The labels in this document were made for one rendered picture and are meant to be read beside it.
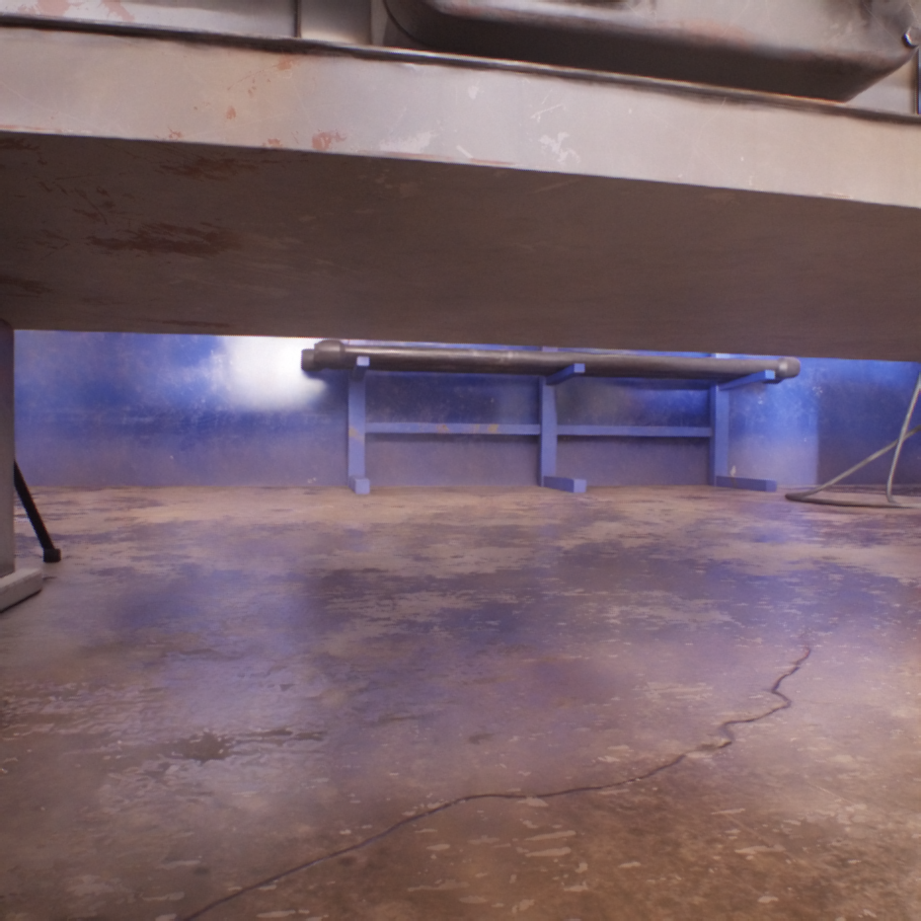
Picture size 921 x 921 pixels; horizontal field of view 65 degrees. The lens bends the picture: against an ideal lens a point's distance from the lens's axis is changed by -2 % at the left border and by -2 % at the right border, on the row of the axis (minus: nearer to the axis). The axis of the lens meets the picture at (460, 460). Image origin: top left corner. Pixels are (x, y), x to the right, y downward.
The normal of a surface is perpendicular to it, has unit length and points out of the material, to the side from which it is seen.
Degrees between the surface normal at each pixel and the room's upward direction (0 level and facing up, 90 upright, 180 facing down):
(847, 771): 0
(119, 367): 90
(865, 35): 90
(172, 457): 90
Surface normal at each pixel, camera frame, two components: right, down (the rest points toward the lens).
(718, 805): 0.01, -1.00
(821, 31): 0.19, 0.03
